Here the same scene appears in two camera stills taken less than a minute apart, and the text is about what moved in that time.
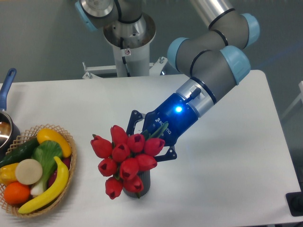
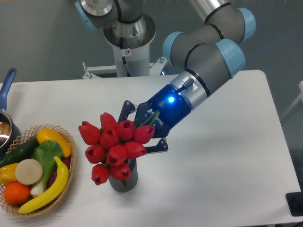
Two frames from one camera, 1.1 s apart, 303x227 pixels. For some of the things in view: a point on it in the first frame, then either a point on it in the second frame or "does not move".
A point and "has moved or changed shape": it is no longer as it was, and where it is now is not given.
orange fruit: [16, 193] does not move
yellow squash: [46, 134] does not move
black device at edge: [294, 201] does not move
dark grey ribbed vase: [145, 175] → [129, 184]
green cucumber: [23, 152] does not move
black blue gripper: [179, 116] → [172, 108]
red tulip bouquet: [125, 156] has moved or changed shape
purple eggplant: [67, 161] does not move
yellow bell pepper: [7, 174] does not move
